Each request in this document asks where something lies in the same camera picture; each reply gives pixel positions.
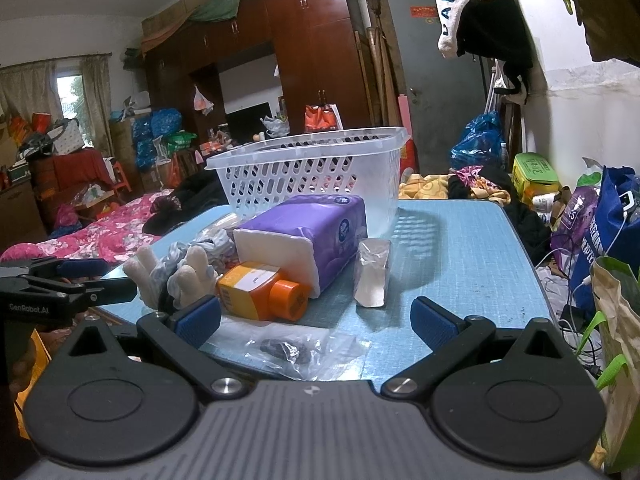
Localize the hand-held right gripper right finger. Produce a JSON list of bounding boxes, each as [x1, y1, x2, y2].
[[381, 296, 581, 401]]

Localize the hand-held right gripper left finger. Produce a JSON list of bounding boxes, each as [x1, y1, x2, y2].
[[52, 295, 251, 404]]

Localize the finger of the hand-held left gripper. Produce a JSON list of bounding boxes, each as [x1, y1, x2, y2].
[[27, 257, 110, 282], [62, 279, 139, 307]]

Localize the clear plastic perforated basket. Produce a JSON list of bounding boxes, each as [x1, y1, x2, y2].
[[204, 126, 410, 233]]

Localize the white cotton glove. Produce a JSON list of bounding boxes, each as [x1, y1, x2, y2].
[[166, 247, 221, 311], [122, 246, 168, 309]]

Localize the pink floral blanket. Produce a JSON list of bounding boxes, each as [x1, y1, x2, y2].
[[0, 191, 201, 266]]

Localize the orange bottle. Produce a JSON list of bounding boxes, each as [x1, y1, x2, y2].
[[215, 261, 312, 323]]

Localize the small clear pouch white contents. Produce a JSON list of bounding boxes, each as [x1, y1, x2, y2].
[[354, 238, 393, 309]]

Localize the clear plastic wrapper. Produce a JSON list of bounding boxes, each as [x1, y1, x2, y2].
[[196, 211, 247, 242]]

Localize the red cloth covered furniture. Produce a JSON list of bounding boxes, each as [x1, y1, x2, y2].
[[29, 147, 115, 197]]

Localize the clear plastic bag dark item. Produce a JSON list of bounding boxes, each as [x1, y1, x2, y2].
[[205, 322, 372, 382]]

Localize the black clothing pile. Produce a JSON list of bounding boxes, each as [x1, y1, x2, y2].
[[142, 176, 232, 237]]

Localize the black cloth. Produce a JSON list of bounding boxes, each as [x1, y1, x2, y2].
[[447, 167, 553, 263]]

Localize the yellow patterned blanket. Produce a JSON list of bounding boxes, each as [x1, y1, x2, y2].
[[398, 172, 512, 207]]

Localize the pile of blue bags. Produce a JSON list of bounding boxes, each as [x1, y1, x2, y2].
[[131, 108, 184, 171]]

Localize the magenta floral cloth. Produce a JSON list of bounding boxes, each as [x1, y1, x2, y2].
[[452, 164, 501, 196]]

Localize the beige curtains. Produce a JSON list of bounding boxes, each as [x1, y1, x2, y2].
[[0, 55, 113, 147]]

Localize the purple package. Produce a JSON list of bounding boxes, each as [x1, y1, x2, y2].
[[550, 170, 608, 261]]

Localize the green plastic box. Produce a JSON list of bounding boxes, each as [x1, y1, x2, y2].
[[511, 152, 562, 196]]

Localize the blue plastic bag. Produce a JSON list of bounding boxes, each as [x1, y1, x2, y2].
[[450, 112, 507, 171]]

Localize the black television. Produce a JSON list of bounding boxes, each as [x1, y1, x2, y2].
[[225, 102, 274, 144]]

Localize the small pink hanging bag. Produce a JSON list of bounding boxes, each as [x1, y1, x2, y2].
[[192, 85, 215, 116]]

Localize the white plastic bag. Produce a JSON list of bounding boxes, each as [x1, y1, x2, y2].
[[262, 115, 292, 139]]

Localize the pink rolled mat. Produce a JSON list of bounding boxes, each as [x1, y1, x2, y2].
[[397, 92, 414, 135]]

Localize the orange white hanging bag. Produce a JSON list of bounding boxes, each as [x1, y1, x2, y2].
[[304, 102, 344, 134]]

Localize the white folding rack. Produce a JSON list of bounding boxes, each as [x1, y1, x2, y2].
[[481, 57, 507, 127]]

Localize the grey door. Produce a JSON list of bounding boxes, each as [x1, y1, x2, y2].
[[384, 0, 495, 176]]

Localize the black hanging garment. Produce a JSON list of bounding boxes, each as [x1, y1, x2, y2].
[[455, 0, 535, 107]]

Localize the brown wooden wardrobe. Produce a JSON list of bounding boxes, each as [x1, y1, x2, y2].
[[141, 0, 375, 162]]

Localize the white printed garment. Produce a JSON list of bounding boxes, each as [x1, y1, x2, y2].
[[432, 0, 516, 59]]

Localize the brown hanging bag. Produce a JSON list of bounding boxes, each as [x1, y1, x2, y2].
[[550, 0, 640, 68]]

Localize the paper bag green handles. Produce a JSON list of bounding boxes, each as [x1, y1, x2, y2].
[[575, 255, 640, 473]]

